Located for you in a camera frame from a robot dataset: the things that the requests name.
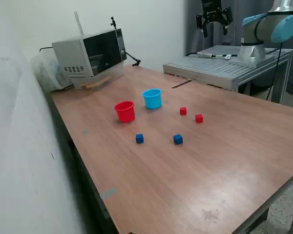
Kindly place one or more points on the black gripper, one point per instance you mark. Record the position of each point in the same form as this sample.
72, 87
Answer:
211, 11

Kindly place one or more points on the red cube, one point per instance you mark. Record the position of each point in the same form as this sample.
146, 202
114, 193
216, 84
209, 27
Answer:
183, 111
199, 118

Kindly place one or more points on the blue cube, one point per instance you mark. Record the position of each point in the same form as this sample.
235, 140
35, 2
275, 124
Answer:
139, 138
178, 139

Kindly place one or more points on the aluminium robot base table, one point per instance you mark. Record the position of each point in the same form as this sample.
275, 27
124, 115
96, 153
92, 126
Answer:
210, 65

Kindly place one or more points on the silver blue-capped robot arm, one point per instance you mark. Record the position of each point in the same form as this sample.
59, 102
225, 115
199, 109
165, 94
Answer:
263, 26

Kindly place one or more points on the silver cylindrical device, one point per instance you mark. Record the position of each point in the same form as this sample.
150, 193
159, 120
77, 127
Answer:
206, 54

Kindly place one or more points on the black marker pen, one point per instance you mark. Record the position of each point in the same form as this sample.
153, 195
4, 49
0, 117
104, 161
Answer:
221, 55

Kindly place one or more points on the blue plastic cup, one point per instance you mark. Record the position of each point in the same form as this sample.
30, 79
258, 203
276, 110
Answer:
152, 101

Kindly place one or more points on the red plastic cup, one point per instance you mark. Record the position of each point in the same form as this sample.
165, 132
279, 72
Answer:
125, 114

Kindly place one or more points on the wooden sticks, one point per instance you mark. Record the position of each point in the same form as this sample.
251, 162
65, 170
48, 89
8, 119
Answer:
97, 82

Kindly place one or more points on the silver microwave oven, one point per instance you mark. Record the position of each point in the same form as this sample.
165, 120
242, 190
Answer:
70, 56

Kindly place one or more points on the translucent plastic bag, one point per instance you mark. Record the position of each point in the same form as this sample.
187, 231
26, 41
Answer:
46, 73

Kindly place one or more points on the long grey tape strip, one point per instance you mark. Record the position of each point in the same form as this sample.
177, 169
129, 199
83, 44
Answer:
108, 193

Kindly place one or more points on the small black camera mount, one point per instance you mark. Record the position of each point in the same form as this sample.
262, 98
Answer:
113, 23

